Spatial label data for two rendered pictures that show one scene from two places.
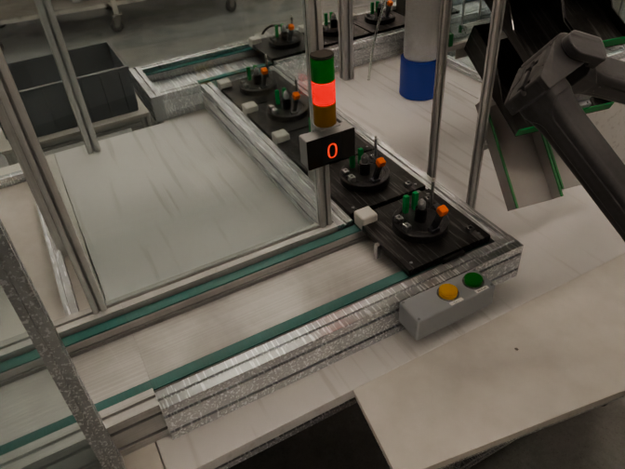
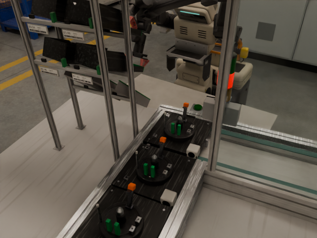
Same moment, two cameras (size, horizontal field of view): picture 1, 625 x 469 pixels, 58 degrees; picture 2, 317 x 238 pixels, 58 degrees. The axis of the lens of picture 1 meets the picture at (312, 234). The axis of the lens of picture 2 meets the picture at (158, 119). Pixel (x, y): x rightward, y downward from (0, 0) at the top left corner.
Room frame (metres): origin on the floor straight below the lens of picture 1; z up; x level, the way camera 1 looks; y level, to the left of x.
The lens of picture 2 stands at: (1.79, 0.44, 1.78)
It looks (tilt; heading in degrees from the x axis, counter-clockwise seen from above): 37 degrees down; 231
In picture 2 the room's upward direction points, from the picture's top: 1 degrees counter-clockwise
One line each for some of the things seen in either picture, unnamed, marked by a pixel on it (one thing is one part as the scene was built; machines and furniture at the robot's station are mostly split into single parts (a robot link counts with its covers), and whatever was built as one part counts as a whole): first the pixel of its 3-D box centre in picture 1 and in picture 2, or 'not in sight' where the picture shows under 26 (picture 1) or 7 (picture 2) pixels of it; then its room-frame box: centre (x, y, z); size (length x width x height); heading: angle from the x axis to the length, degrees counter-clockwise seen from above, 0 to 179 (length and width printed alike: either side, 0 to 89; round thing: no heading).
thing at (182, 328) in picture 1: (311, 281); (245, 164); (0.99, 0.01, 0.91); 0.84 x 0.28 x 0.10; 116
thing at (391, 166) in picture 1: (365, 165); (154, 163); (1.33, -0.16, 1.01); 0.24 x 0.24 x 0.13; 26
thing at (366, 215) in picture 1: (365, 218); (193, 151); (1.15, -0.14, 0.97); 0.05 x 0.05 x 0.04; 26
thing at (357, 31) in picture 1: (333, 21); not in sight; (2.53, -0.16, 1.01); 0.24 x 0.24 x 0.13; 26
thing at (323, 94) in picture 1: (323, 90); not in sight; (1.12, -0.05, 1.33); 0.05 x 0.05 x 0.05
